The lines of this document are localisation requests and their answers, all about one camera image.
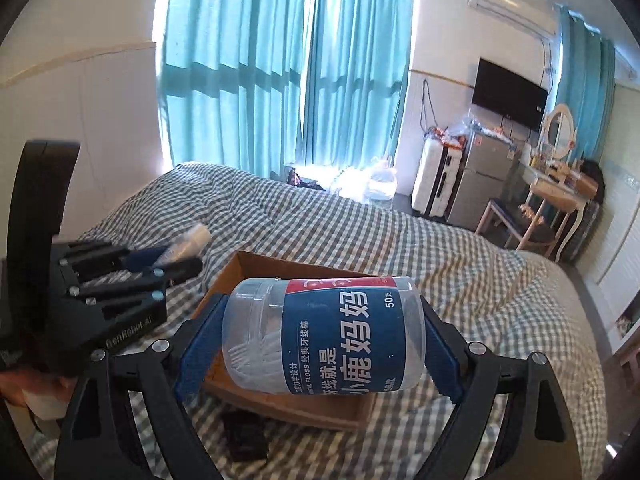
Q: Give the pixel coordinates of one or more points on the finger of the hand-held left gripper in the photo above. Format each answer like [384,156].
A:
[182,270]
[145,258]

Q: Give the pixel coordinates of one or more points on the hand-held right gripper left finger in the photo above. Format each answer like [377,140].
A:
[197,355]

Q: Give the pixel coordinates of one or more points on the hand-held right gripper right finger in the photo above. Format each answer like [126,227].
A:
[441,355]

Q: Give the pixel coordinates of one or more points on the white tube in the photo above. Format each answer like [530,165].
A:
[190,241]

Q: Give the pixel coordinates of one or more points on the brown cardboard box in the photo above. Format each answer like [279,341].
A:
[260,270]

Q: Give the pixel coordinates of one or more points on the clear dental floss jar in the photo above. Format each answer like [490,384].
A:
[325,335]

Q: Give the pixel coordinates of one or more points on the person's left hand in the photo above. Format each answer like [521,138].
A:
[30,382]

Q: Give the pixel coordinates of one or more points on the small black object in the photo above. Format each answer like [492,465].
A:
[244,435]

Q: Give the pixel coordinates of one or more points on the dark clothes pile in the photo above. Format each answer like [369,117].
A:
[302,179]

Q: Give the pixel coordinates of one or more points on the wooden chair dark seat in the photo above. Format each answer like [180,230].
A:
[525,227]

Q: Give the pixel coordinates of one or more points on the checkered bed sheet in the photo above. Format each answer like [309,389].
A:
[350,230]

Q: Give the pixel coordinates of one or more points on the white suitcase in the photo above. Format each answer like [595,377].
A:
[435,180]

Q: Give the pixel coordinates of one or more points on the silver refrigerator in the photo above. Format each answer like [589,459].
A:
[480,180]

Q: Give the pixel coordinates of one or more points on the clear water jug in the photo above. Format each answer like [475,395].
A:
[382,185]

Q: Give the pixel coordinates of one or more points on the wooden vanity table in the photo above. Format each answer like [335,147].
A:
[555,190]

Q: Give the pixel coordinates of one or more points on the wide teal window curtain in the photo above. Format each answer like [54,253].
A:
[360,60]
[235,60]

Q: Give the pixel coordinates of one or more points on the plastic bags with snacks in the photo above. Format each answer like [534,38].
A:
[450,135]

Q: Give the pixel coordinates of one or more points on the black bag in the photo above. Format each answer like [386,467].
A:
[594,180]

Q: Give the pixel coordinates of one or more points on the oval white vanity mirror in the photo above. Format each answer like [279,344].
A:
[560,127]

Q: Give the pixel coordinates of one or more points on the narrow teal curtain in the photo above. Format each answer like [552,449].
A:
[585,70]

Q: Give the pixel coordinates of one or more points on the white air conditioner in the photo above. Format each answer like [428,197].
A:
[510,5]

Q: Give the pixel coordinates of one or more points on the black wall television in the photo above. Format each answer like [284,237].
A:
[507,94]

